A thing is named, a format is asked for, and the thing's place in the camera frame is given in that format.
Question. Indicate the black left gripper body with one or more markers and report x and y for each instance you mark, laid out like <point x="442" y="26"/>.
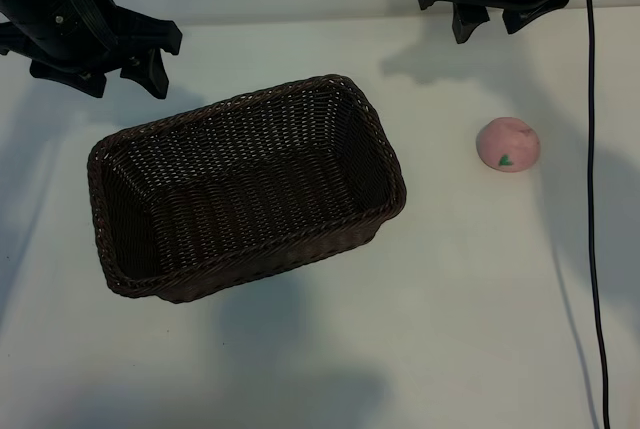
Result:
<point x="65" y="34"/>

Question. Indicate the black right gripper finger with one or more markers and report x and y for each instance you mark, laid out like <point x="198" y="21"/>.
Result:
<point x="522" y="16"/>
<point x="467" y="19"/>

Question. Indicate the dark brown woven basket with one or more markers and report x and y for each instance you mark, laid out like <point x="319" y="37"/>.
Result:
<point x="250" y="189"/>

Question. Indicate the pink toy peach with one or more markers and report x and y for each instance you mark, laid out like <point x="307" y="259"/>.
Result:
<point x="507" y="141"/>

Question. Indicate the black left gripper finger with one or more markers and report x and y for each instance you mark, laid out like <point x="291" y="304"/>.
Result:
<point x="75" y="76"/>
<point x="147" y="71"/>

